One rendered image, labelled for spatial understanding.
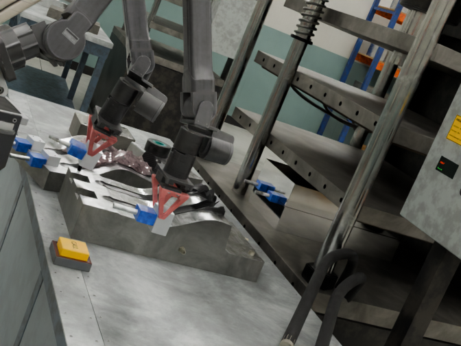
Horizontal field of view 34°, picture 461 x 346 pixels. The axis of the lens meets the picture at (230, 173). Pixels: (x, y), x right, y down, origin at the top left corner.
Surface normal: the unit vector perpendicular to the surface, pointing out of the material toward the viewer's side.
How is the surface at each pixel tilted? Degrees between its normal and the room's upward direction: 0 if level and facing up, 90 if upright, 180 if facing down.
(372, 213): 90
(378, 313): 90
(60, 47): 75
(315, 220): 90
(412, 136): 90
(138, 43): 59
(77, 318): 0
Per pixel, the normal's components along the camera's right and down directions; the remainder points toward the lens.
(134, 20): 0.24, -0.26
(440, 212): -0.87, -0.26
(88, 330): 0.37, -0.90
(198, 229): 0.32, 0.33
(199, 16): 0.41, 0.11
